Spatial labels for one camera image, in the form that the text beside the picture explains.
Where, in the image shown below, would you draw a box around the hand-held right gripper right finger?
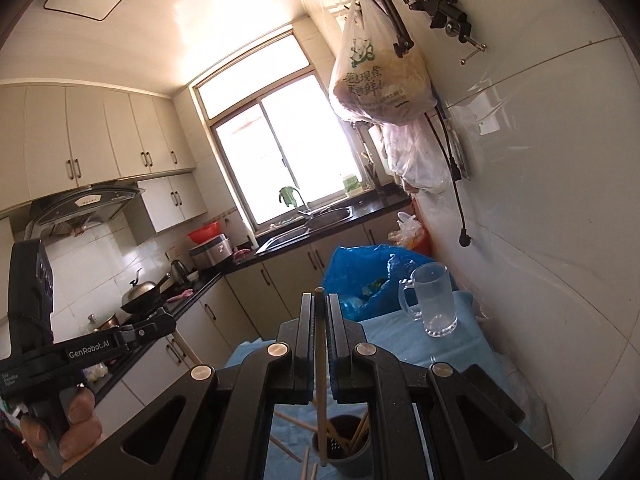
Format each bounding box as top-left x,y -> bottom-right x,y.
325,294 -> 576,480

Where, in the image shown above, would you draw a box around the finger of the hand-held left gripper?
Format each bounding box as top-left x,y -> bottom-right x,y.
119,307 -> 176,354

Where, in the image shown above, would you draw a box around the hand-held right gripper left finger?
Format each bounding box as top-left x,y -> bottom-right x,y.
60,292 -> 316,480

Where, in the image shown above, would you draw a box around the single light wooden chopstick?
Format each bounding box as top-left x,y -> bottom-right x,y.
313,286 -> 329,467

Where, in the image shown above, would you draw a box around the bundle of wooden chopsticks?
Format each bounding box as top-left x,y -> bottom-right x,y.
270,407 -> 371,480

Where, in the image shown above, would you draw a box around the dark grey utensil holder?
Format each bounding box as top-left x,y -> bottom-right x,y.
311,414 -> 373,479

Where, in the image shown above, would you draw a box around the person's left hand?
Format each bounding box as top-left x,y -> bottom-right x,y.
20,387 -> 103,462

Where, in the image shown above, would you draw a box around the black wok with lid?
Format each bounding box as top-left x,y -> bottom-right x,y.
120,270 -> 173,317

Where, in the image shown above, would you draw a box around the steel cooking pot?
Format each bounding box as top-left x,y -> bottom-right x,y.
80,312 -> 121,336

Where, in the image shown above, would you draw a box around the cream base cabinets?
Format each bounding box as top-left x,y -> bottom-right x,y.
95,220 -> 416,411

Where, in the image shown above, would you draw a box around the blue tablecloth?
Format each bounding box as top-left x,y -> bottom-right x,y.
222,290 -> 526,480

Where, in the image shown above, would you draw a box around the blue plastic bag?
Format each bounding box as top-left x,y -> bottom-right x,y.
322,244 -> 458,323

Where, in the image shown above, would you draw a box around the clear bag of food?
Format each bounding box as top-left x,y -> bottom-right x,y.
80,360 -> 110,387

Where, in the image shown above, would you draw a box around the steel rice cooker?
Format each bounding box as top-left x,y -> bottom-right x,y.
189,232 -> 235,271

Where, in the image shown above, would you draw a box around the black kitchen countertop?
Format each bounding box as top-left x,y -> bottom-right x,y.
85,195 -> 413,406

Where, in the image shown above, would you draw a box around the steel kitchen sink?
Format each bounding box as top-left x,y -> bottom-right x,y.
257,207 -> 353,253

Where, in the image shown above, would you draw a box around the red plastic basin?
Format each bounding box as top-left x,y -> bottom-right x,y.
187,220 -> 226,246

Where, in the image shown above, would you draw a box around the clear glass mug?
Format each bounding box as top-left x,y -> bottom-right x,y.
398,262 -> 459,338

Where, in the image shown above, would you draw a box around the glass range hood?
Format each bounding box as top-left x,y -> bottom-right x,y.
22,182 -> 146,241

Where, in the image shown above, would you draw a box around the orange plastic bag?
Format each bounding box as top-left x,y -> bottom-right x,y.
410,225 -> 434,257

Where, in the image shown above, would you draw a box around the white plastic bag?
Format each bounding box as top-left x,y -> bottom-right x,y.
387,211 -> 423,246

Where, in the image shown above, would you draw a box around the small utensil jar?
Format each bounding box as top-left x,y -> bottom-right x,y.
362,157 -> 382,193

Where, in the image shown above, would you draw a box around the kitchen window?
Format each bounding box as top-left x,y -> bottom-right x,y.
192,30 -> 371,236

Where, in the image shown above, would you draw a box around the clear hanging plastic bags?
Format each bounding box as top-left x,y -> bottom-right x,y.
382,120 -> 453,195

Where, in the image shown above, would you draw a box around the printed hanging plastic bag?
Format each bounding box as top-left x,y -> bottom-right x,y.
328,0 -> 438,126

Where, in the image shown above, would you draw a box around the small cream wall cabinet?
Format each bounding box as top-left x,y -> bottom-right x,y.
125,172 -> 208,234

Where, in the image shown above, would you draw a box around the black power plug cable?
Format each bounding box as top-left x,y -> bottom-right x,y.
422,110 -> 473,249

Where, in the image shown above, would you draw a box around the cream wall cabinet row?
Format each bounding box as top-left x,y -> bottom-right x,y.
0,85 -> 197,213

